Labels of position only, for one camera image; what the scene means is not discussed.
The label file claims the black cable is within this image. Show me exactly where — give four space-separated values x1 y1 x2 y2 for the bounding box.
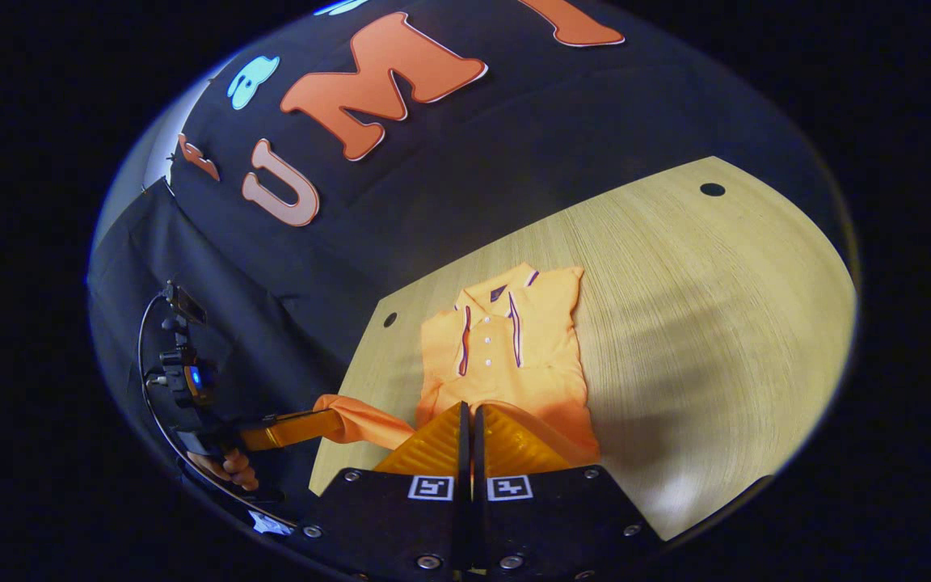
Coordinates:
137 293 301 530

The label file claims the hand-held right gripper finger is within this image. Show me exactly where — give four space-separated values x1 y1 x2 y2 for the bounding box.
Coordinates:
472 403 667 582
296 401 474 582

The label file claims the orange T-shirt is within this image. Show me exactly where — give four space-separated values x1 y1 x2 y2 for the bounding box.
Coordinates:
312 263 602 468

